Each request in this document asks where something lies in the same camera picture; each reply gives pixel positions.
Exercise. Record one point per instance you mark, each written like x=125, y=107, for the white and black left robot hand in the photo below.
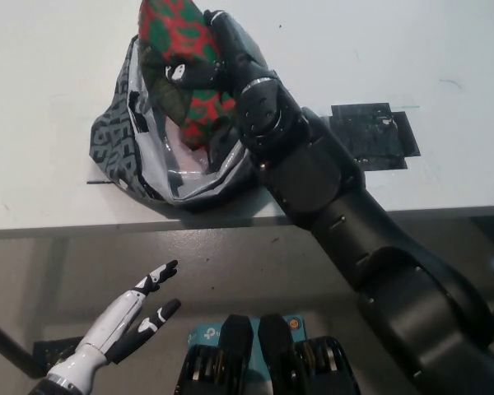
x=107, y=325

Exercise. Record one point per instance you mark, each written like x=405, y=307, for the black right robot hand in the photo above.
x=239, y=53

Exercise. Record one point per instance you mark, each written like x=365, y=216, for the red and green cloth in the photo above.
x=173, y=33

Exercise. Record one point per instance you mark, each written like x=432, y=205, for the black and grey plastic bag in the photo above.
x=115, y=140

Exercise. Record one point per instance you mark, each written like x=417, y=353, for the teal box on robot torso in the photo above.
x=203, y=335

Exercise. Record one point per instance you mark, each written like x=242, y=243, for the black table foot plate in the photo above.
x=49, y=354

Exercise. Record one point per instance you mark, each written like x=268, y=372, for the black table leg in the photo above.
x=8, y=341

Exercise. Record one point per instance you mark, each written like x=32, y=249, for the thin black tape strip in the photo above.
x=101, y=182

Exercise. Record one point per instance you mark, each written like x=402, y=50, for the black tape patch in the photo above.
x=374, y=131

